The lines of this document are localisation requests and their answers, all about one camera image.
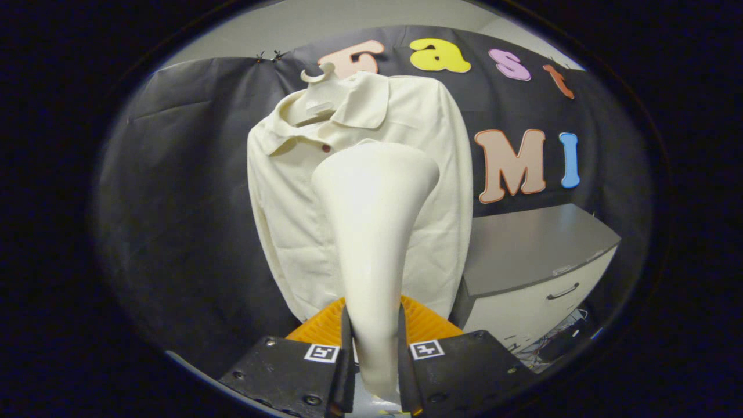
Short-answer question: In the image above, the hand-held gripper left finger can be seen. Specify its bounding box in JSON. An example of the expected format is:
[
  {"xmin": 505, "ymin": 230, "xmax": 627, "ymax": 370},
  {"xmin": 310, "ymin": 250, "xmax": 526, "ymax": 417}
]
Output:
[{"xmin": 218, "ymin": 297, "xmax": 356, "ymax": 418}]

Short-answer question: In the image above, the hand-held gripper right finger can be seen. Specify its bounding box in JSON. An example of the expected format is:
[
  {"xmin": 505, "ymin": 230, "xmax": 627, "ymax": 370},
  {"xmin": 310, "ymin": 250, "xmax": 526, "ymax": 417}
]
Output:
[{"xmin": 396, "ymin": 295, "xmax": 538, "ymax": 417}]

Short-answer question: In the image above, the cream button-up shirt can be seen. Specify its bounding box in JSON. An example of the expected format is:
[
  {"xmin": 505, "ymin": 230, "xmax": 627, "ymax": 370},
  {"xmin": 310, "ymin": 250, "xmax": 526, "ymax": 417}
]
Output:
[{"xmin": 247, "ymin": 71, "xmax": 474, "ymax": 323}]

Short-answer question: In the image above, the white garment steamer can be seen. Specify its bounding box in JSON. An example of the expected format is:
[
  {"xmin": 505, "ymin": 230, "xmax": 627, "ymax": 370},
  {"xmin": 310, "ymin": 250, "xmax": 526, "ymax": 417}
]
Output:
[{"xmin": 311, "ymin": 142, "xmax": 441, "ymax": 406}]

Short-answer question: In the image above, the white cabinet with grey top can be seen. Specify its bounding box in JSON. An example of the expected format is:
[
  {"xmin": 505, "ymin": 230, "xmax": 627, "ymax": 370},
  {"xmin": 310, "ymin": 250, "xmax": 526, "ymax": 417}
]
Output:
[{"xmin": 450, "ymin": 203, "xmax": 622, "ymax": 356}]

